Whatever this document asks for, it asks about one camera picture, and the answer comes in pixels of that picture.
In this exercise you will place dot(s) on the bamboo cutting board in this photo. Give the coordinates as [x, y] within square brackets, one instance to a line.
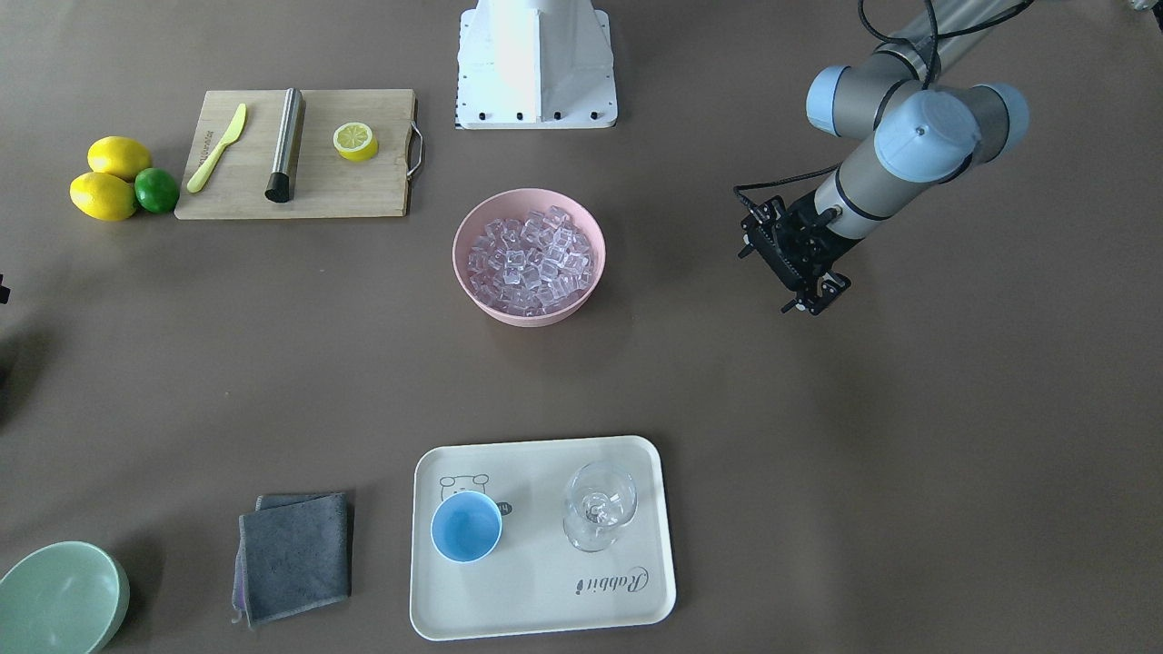
[325, 185]

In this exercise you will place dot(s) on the clear ice cubes pile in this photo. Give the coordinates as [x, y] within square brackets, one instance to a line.
[535, 264]

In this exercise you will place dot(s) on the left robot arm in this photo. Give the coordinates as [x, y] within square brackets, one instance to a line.
[912, 133]

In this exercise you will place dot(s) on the mint green bowl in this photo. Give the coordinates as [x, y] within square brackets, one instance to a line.
[70, 597]

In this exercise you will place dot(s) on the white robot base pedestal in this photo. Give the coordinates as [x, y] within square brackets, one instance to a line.
[535, 65]

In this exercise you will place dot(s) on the pink bowl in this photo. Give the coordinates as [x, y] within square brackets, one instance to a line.
[518, 202]

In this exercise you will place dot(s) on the cream rabbit tray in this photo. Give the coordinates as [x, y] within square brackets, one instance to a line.
[534, 580]

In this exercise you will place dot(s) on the green lime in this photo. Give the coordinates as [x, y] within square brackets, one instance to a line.
[156, 191]

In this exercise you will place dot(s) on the whole lemon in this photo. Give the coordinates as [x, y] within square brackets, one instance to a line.
[103, 196]
[123, 157]

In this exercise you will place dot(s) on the steel muddler black tip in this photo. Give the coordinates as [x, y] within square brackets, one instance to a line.
[282, 178]

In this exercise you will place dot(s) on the lemon half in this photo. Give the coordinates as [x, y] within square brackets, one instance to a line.
[355, 142]

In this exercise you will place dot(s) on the yellow plastic knife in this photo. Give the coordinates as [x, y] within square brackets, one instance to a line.
[230, 136]

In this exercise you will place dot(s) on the grey folded cloth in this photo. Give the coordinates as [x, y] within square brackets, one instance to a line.
[293, 556]

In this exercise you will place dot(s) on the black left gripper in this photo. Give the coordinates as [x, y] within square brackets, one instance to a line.
[811, 243]

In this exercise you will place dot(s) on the upper whole lemon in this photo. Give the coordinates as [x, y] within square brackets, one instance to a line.
[123, 157]

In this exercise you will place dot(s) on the clear wine glass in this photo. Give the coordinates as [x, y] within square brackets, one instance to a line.
[600, 499]

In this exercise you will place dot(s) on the lower whole lemon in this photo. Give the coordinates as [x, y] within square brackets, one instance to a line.
[103, 196]

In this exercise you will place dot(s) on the light blue cup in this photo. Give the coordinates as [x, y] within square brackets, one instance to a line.
[466, 527]

